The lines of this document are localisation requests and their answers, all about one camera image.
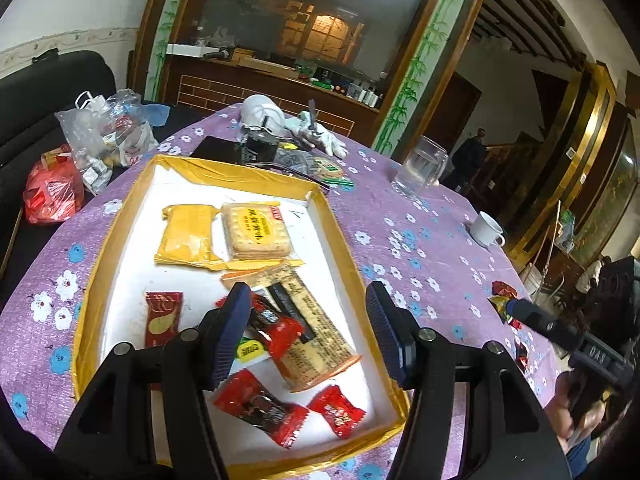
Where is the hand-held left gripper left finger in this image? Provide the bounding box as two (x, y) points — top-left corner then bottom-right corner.
(54, 281), (252, 480)

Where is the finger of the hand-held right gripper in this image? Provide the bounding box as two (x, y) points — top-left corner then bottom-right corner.
(504, 297), (586, 353)

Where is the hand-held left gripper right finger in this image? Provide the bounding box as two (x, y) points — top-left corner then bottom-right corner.
(364, 281), (573, 480)

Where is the green snack packet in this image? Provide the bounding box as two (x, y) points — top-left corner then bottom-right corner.
(232, 337), (273, 366)

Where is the yellow candy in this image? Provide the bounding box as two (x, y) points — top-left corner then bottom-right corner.
(489, 296), (513, 323)

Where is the red black candy packet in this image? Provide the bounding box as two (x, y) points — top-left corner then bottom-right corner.
(214, 369), (311, 448)
(215, 292), (307, 373)

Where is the orange cracker packet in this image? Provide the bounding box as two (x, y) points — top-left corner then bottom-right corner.
(222, 262), (362, 393)

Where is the yellow-edged white tray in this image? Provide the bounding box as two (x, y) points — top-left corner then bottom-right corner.
(71, 154), (408, 480)

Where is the person's right hand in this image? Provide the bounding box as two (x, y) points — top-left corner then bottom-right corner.
(544, 375), (616, 453)

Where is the white bucket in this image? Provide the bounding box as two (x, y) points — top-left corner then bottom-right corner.
(519, 262), (545, 297)

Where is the tall red snack packet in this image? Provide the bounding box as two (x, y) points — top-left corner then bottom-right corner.
(144, 291), (184, 351)

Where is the small red candy packet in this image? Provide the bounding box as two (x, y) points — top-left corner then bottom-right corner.
(307, 385), (367, 440)

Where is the green white plastic bag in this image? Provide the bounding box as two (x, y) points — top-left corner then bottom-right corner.
(556, 209), (577, 252)

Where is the white ceramic cup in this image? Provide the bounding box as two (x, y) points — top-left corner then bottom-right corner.
(469, 211), (507, 248)

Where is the clear biscuit packet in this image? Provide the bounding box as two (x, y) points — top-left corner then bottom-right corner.
(220, 201), (306, 273)

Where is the yellow snack packet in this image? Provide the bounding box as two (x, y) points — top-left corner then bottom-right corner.
(154, 203), (226, 272)

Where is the clear glass mug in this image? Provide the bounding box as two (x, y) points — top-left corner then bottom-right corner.
(391, 135), (449, 200)

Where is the green flat packet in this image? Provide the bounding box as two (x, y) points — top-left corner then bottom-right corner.
(310, 156), (356, 188)

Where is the black flat case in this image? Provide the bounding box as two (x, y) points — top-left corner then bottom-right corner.
(191, 135), (246, 162)

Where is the grey mesh item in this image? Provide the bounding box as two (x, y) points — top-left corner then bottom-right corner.
(272, 145), (321, 173)

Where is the black cylindrical device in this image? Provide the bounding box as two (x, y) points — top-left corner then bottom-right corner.
(242, 130), (280, 163)

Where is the white work glove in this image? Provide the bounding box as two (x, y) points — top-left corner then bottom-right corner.
(285, 112), (349, 159)

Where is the red plastic bag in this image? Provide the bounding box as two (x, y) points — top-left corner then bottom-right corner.
(22, 144), (86, 226)

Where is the blue plastic bag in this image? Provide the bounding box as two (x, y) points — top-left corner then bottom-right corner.
(141, 103), (170, 127)

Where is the clear plastic bag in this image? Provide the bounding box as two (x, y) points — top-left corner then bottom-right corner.
(54, 89), (160, 196)

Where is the wooden display cabinet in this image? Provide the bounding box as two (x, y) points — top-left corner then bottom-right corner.
(127, 0), (493, 161)

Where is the black sofa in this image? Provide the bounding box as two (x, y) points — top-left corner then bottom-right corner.
(0, 50), (118, 286)

